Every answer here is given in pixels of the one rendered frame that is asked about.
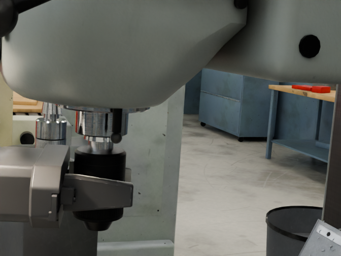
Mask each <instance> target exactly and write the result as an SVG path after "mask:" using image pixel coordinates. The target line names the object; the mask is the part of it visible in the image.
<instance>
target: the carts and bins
mask: <svg viewBox="0 0 341 256"><path fill-rule="evenodd" d="M322 211H323V207H315V206H284V207H279V208H275V209H272V210H270V211H269V212H268V213H267V214H266V220H265V222H266V223H267V235H266V256H299V254H300V252H301V250H302V248H303V246H304V244H305V243H306V241H307V239H308V237H309V235H310V233H311V231H312V230H313V228H314V226H315V224H316V222H317V220H318V219H319V220H322Z"/></svg>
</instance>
